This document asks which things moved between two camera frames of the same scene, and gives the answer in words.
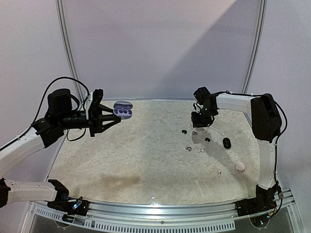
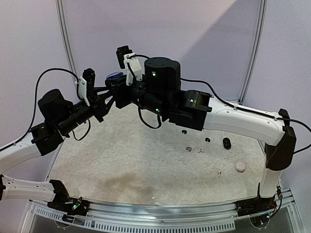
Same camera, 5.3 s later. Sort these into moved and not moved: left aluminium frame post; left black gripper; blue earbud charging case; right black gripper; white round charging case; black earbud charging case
Moved: right black gripper; blue earbud charging case; left black gripper
Not moved: black earbud charging case; left aluminium frame post; white round charging case
